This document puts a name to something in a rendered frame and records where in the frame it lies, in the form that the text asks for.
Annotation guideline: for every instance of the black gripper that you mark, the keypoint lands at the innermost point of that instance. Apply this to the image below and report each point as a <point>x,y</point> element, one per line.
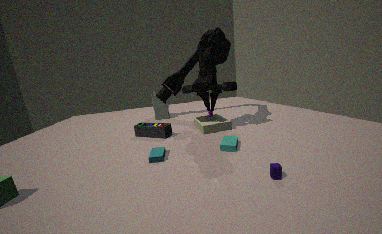
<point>216,90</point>

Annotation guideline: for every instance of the teal rectangular block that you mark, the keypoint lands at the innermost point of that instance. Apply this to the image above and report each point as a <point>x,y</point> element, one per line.
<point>157,155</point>
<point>229,144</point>

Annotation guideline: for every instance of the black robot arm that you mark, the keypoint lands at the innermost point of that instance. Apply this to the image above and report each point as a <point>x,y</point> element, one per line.
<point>213,49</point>

